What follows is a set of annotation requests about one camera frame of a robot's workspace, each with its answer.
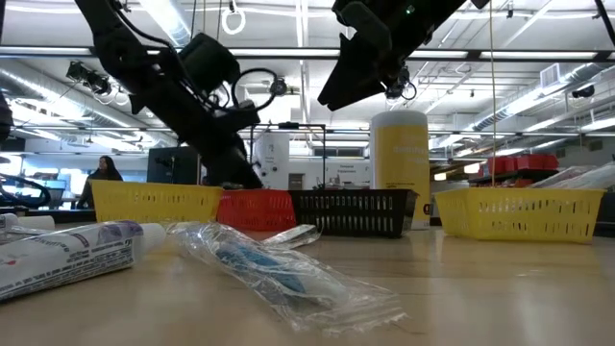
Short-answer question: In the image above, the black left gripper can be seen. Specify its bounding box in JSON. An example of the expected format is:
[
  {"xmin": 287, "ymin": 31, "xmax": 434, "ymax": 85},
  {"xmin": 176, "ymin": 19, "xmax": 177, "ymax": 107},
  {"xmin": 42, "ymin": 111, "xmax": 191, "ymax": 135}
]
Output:
[{"xmin": 128, "ymin": 45, "xmax": 265, "ymax": 190}]

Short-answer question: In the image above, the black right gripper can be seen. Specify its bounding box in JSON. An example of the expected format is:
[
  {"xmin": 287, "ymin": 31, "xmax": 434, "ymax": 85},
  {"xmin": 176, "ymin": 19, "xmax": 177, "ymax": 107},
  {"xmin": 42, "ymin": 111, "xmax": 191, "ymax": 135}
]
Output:
[{"xmin": 315, "ymin": 0, "xmax": 436, "ymax": 113}]

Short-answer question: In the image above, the clear small item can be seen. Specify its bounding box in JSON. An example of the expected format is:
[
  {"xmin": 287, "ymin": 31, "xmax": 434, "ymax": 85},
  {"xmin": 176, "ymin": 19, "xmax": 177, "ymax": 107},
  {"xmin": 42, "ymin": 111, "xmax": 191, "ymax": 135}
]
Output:
[{"xmin": 0, "ymin": 227, "xmax": 54, "ymax": 245}]

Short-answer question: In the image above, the white cylindrical tank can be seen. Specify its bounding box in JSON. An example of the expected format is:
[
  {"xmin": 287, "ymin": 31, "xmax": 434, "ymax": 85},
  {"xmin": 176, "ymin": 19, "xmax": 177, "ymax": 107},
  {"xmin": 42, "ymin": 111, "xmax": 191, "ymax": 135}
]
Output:
[{"xmin": 253, "ymin": 132, "xmax": 291, "ymax": 190}]

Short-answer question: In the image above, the red plastic basket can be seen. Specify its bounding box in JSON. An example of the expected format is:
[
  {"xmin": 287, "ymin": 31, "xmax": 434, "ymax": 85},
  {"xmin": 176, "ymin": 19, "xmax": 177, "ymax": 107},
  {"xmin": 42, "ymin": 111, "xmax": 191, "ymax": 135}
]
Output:
[{"xmin": 215, "ymin": 187, "xmax": 298, "ymax": 233}]

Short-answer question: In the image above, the black monitor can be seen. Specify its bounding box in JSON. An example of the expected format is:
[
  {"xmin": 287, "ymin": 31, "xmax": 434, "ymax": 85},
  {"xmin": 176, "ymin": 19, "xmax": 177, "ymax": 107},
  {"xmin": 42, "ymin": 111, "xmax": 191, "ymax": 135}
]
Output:
[{"xmin": 146, "ymin": 145, "xmax": 203, "ymax": 185}]

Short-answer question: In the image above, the yellow plastic basket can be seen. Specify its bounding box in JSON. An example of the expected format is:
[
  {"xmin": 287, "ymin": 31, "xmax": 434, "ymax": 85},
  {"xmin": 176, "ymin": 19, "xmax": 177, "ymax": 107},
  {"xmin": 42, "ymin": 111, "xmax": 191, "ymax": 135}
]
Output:
[
  {"xmin": 433, "ymin": 186, "xmax": 606, "ymax": 243},
  {"xmin": 89, "ymin": 180, "xmax": 226, "ymax": 224}
]

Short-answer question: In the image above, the yellow canister white lid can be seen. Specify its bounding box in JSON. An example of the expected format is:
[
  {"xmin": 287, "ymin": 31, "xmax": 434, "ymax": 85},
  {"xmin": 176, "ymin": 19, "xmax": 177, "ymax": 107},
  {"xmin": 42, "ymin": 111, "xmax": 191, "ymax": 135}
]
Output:
[{"xmin": 369, "ymin": 110, "xmax": 431, "ymax": 231}]

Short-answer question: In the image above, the black plastic basket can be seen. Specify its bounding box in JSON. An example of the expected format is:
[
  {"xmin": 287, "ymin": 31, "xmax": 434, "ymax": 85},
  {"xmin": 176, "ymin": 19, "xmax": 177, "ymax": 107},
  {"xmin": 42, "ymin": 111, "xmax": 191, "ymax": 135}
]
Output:
[{"xmin": 287, "ymin": 187, "xmax": 420, "ymax": 238}]

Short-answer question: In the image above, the person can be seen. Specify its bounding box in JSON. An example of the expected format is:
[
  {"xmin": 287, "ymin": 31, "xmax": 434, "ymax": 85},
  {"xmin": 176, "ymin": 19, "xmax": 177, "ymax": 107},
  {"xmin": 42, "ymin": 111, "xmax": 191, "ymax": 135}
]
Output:
[{"xmin": 75, "ymin": 154, "xmax": 125, "ymax": 210}]

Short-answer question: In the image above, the white blue toothpaste tube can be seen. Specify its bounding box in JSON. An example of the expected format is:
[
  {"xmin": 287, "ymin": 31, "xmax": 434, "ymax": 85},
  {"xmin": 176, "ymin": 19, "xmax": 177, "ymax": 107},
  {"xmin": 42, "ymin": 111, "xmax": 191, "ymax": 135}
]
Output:
[{"xmin": 0, "ymin": 220, "xmax": 167, "ymax": 303}]

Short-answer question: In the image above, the orange toothbrush in clear wrap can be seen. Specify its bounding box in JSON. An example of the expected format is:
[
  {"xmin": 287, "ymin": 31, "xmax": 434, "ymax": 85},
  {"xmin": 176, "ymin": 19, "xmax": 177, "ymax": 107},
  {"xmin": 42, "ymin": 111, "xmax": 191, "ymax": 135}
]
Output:
[{"xmin": 530, "ymin": 165, "xmax": 597, "ymax": 189}]

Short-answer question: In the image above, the black rig frame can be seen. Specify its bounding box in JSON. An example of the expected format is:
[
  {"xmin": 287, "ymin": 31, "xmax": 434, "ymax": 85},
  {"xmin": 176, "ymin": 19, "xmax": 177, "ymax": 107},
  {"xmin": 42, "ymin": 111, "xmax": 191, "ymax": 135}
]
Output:
[{"xmin": 248, "ymin": 121, "xmax": 328, "ymax": 190}]

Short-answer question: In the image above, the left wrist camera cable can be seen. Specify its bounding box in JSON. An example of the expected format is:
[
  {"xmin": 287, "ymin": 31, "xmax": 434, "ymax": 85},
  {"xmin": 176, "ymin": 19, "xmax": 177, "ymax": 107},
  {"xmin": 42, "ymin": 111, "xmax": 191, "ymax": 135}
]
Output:
[{"xmin": 232, "ymin": 66, "xmax": 281, "ymax": 112}]

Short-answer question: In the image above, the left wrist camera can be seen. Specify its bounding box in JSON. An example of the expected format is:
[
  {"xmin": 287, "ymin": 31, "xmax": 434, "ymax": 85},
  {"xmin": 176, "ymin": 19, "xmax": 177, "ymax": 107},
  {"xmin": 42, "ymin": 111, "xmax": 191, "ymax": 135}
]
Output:
[{"xmin": 180, "ymin": 32, "xmax": 241, "ymax": 95}]

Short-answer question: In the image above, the white hanging cable ring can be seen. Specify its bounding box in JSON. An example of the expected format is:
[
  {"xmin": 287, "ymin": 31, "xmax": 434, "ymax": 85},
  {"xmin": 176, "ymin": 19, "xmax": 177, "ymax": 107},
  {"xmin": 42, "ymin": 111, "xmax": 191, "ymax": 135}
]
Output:
[{"xmin": 221, "ymin": 2, "xmax": 247, "ymax": 37}]

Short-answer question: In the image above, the yellow hanging cord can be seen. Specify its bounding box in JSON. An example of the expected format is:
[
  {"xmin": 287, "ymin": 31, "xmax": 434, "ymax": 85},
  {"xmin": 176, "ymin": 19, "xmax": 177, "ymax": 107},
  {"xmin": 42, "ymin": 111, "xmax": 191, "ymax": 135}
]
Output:
[{"xmin": 488, "ymin": 0, "xmax": 497, "ymax": 187}]

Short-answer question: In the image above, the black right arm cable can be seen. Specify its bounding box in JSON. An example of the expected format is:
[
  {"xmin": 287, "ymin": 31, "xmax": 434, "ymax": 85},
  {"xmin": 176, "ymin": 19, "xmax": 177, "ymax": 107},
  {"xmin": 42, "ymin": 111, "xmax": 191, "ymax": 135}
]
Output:
[{"xmin": 593, "ymin": 0, "xmax": 615, "ymax": 48}]

